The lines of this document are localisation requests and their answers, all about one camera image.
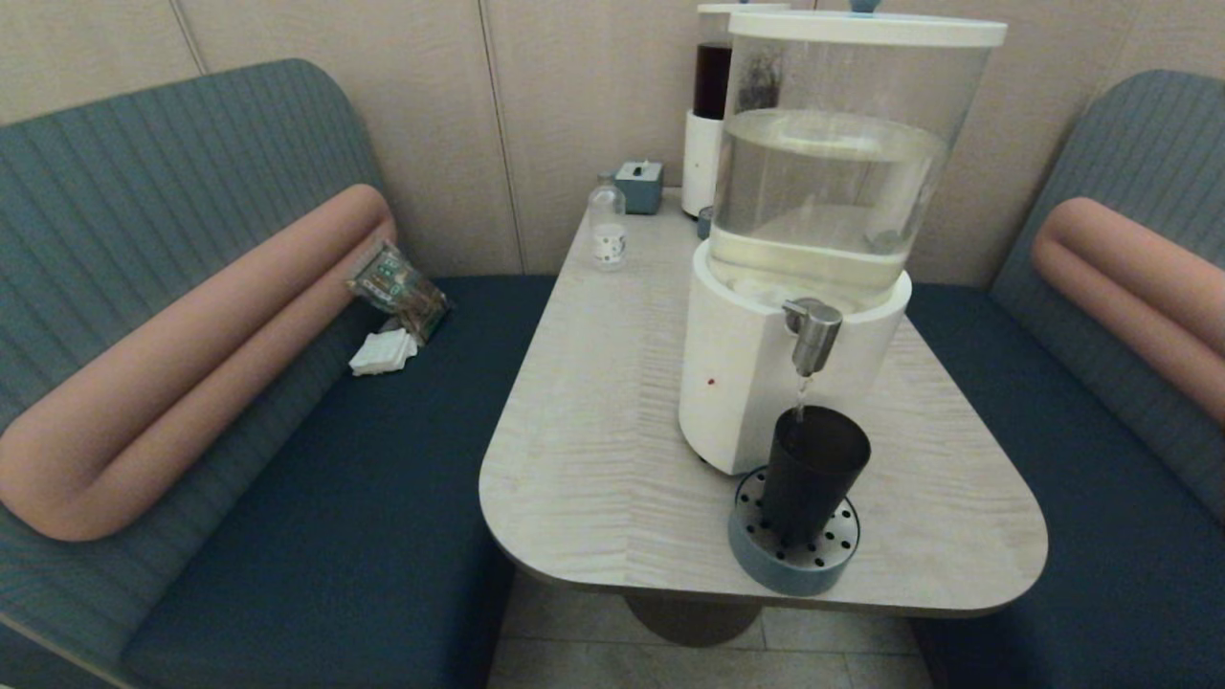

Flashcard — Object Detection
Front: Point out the clear water dispenser white base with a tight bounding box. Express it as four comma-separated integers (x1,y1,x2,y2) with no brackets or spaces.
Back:
678,0,1008,477

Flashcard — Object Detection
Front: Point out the black plastic cup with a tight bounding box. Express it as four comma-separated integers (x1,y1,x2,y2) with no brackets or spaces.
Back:
761,405,872,548

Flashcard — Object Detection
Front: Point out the small clear bottle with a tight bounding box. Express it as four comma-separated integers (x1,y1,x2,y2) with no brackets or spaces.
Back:
588,171,628,272

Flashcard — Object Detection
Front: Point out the small blue box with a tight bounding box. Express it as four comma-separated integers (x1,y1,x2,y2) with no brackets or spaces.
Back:
614,160,665,215

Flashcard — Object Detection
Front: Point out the dark drink dispenser white base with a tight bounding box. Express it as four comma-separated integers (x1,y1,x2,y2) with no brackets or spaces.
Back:
681,0,791,218

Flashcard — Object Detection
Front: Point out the green snack packet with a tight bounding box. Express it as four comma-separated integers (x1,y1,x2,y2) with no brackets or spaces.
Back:
346,240,452,345

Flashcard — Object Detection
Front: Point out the white napkin stack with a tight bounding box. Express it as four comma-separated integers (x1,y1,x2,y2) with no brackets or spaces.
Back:
347,327,419,376

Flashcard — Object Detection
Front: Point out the round blue drip tray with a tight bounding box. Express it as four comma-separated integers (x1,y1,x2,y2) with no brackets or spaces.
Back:
727,466,861,596

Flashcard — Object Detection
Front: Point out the pink bolster cushion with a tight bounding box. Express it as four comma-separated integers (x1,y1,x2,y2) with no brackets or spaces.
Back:
0,184,398,543
1031,197,1225,427

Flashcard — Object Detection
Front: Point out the teal bench seat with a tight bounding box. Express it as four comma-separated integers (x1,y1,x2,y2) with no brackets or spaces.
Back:
904,69,1225,689
0,56,558,689

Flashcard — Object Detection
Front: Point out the round table pedestal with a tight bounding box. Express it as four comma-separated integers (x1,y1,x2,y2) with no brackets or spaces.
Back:
624,595,764,648

